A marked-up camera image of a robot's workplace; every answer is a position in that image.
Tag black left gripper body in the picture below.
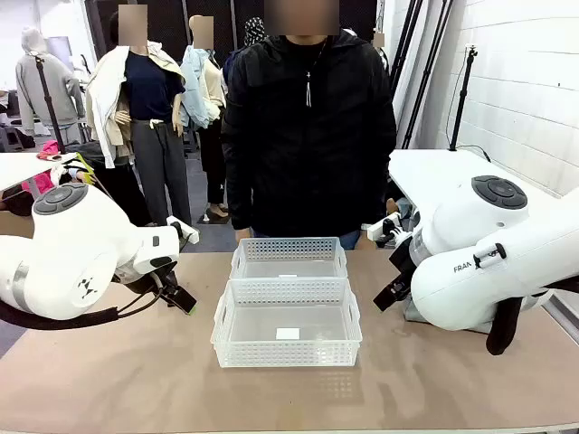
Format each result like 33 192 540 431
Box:
115 263 181 296

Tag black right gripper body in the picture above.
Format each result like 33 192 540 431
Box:
388 245 416 291

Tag grey pouch with giant zipper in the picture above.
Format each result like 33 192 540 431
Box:
403 293 435 324

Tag left forearm in black sleeve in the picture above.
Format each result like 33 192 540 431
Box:
360 162 395 230

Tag right forearm in black sleeve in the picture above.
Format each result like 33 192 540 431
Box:
224 166 254 232

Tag white perforated plastic basket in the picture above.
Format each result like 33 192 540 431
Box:
210 278 364 369
228 236 349 281

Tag white table with rounded corner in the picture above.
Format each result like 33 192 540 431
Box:
387 147 562 213

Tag person in black jacket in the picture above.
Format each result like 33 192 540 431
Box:
220 0 398 239

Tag cardboard box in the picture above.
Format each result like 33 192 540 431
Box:
0 210 36 240

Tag pink garment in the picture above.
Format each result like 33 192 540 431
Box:
21 169 62 195

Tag pink cloth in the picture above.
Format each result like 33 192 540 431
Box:
35 139 64 162

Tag white table with metal leg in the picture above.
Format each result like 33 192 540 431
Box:
0 152 78 193

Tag black stand with phone holder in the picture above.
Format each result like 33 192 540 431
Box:
449 43 479 153

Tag mannequin in navy shirt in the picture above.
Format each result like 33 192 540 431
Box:
85 4 194 227

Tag mannequin in light blue jacket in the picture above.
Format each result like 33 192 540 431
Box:
179 15 228 223

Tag black leaning pole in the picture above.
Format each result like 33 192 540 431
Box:
401 0 449 149
389 0 420 87

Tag black tripod pole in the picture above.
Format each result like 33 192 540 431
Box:
29 52 68 155

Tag mannequin in grey hoodie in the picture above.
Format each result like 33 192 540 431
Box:
14 25 87 137

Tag mannequin behind person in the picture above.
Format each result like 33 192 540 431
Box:
371 31 391 73

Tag black backdrop curtain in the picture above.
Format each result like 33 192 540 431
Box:
84 0 379 51

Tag mannequin with patterned hood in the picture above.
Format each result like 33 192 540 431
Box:
223 16 269 87

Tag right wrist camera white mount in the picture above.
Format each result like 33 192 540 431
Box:
366 211 403 249

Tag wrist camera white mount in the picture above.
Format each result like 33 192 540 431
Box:
366 211 403 249
166 215 200 245

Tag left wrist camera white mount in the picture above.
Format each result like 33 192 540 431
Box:
166 215 200 245

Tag black left arm cable sleeve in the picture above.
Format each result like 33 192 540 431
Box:
0 270 166 331

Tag black arm cable sleeve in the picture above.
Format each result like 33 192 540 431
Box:
0 270 166 331
486 296 551 357

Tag black right arm cable sleeve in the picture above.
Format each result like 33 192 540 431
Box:
486 296 551 357

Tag lime green frame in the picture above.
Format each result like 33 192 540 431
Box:
74 152 97 184

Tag black cable on white table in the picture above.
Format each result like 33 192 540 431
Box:
455 144 492 163

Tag silver cross necklace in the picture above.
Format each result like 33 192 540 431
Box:
303 38 327 109

